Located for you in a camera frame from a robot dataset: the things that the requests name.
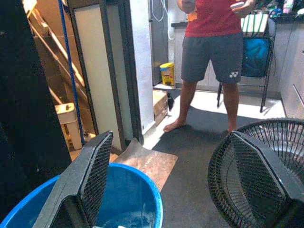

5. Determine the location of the grey kitchen cabinet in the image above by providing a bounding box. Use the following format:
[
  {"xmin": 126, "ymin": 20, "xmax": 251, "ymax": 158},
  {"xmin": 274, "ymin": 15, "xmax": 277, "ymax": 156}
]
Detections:
[{"xmin": 280, "ymin": 21, "xmax": 304, "ymax": 119}]

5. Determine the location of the black wire fan grille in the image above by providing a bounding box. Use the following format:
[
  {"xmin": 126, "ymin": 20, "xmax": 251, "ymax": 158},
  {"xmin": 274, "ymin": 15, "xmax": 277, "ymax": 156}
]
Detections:
[{"xmin": 207, "ymin": 117, "xmax": 304, "ymax": 228}]

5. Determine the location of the brown cardboard box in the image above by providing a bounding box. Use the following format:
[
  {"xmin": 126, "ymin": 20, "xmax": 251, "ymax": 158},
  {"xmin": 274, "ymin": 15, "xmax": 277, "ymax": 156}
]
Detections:
[{"xmin": 152, "ymin": 89, "xmax": 169, "ymax": 125}]

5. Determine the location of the large black appliance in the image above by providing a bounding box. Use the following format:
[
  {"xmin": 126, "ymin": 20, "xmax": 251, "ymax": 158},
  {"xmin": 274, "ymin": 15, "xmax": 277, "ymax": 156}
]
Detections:
[{"xmin": 0, "ymin": 0, "xmax": 72, "ymax": 214}]

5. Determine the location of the person in red shirt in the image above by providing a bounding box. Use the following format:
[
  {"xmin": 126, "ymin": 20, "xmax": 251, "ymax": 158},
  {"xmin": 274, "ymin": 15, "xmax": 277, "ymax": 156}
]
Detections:
[{"xmin": 163, "ymin": 0, "xmax": 256, "ymax": 133}]

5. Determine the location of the blue plastic bucket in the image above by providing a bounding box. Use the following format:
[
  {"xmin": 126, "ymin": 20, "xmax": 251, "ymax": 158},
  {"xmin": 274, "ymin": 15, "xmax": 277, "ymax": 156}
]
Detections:
[{"xmin": 0, "ymin": 162, "xmax": 164, "ymax": 228}]

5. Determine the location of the wooden ladder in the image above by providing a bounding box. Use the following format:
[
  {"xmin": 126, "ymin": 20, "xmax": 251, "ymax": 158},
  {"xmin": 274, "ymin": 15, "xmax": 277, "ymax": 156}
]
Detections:
[{"xmin": 22, "ymin": 0, "xmax": 95, "ymax": 143}]

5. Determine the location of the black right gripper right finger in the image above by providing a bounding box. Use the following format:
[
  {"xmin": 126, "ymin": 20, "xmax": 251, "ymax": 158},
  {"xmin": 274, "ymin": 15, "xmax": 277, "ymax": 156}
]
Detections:
[{"xmin": 228, "ymin": 130, "xmax": 304, "ymax": 228}]

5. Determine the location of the yellow plastic bin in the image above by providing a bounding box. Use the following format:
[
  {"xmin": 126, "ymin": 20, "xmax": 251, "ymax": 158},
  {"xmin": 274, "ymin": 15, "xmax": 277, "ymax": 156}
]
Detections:
[{"xmin": 159, "ymin": 62, "xmax": 175, "ymax": 86}]

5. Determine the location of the white cable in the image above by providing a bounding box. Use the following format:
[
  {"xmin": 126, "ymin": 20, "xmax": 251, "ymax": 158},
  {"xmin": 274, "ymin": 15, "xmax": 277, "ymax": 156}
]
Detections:
[{"xmin": 152, "ymin": 0, "xmax": 174, "ymax": 40}]

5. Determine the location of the black door frame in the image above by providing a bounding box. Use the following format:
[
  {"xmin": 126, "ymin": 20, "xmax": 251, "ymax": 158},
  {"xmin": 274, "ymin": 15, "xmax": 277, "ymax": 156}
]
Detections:
[{"xmin": 66, "ymin": 0, "xmax": 144, "ymax": 152}]

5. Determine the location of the blue pole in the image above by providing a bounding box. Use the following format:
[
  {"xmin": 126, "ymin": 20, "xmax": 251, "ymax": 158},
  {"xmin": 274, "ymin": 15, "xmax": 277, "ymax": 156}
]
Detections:
[{"xmin": 58, "ymin": 0, "xmax": 86, "ymax": 146}]

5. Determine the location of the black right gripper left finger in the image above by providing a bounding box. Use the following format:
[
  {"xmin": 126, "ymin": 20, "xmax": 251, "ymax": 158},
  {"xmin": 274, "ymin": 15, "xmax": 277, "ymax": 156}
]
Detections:
[{"xmin": 32, "ymin": 130, "xmax": 114, "ymax": 228}]

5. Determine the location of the black folding chair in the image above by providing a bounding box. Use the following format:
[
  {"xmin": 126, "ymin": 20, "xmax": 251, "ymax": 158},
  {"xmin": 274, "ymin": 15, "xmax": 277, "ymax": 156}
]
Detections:
[{"xmin": 217, "ymin": 18, "xmax": 277, "ymax": 113}]

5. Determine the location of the green white striped cloth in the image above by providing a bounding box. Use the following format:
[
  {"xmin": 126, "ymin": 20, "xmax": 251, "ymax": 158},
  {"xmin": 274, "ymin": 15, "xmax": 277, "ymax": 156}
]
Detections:
[{"xmin": 241, "ymin": 13, "xmax": 269, "ymax": 38}]

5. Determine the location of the small black floor object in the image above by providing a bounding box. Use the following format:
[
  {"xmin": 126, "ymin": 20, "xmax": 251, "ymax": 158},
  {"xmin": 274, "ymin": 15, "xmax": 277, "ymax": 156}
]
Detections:
[{"xmin": 167, "ymin": 92, "xmax": 175, "ymax": 111}]

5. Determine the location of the blue bag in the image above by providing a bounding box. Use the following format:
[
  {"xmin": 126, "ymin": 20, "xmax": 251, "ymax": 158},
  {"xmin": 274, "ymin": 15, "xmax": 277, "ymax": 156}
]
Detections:
[{"xmin": 241, "ymin": 38, "xmax": 271, "ymax": 78}]

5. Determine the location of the pink bottle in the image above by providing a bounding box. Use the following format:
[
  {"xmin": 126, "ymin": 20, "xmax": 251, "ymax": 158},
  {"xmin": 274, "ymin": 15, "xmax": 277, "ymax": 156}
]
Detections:
[{"xmin": 282, "ymin": 0, "xmax": 295, "ymax": 14}]

